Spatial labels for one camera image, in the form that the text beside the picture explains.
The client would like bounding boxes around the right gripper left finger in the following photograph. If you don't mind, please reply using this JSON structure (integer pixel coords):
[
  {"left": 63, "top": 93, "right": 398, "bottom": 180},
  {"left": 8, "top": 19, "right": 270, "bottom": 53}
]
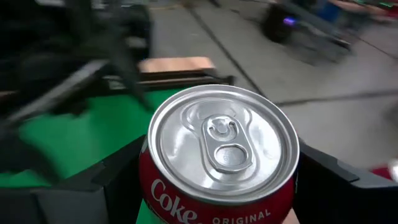
[{"left": 0, "top": 135, "right": 147, "bottom": 224}]

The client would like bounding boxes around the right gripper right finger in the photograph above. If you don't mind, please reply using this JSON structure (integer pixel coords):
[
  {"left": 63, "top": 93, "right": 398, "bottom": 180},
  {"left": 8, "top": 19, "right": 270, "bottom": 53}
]
[{"left": 294, "top": 139, "right": 398, "bottom": 224}]

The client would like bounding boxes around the red Coca-Cola can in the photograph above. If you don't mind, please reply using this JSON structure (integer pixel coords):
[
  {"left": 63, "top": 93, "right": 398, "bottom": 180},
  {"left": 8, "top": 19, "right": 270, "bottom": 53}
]
[{"left": 138, "top": 83, "right": 301, "bottom": 224}]

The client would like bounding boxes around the green table mat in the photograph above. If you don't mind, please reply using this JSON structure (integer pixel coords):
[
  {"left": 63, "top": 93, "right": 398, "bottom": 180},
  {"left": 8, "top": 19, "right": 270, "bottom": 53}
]
[{"left": 0, "top": 88, "right": 187, "bottom": 224}]

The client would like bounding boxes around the black device with blue light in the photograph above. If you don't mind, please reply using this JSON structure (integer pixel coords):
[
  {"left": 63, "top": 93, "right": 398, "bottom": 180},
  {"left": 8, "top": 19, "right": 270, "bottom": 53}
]
[{"left": 261, "top": 4, "right": 299, "bottom": 44}]

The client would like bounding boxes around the black metal table frame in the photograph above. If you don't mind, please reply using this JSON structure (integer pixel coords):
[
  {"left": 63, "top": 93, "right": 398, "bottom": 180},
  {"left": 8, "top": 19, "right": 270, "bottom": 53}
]
[{"left": 102, "top": 67, "right": 236, "bottom": 94}]

